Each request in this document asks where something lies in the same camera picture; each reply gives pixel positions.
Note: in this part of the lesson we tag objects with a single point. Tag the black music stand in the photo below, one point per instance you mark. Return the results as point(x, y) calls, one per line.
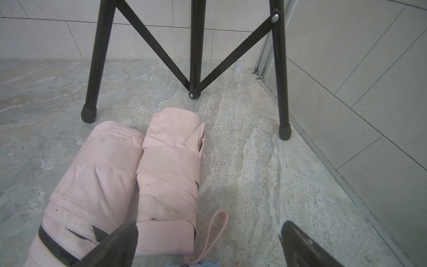
point(275, 25)

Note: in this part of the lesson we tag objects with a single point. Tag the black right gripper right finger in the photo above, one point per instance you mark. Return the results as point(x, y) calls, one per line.
point(302, 251)

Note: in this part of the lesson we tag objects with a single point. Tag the blue folded umbrella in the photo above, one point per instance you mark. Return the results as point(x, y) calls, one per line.
point(201, 264)

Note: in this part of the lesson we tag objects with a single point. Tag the pink folded umbrella right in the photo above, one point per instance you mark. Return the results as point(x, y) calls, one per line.
point(168, 176)

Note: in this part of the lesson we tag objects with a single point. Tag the pink folded umbrella left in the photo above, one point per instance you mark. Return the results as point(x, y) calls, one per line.
point(92, 199)

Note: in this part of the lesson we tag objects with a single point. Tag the pink folded umbrella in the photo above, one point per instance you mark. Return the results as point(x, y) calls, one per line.
point(168, 176)
point(92, 199)

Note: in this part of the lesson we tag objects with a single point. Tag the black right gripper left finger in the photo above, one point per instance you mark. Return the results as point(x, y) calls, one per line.
point(117, 250)

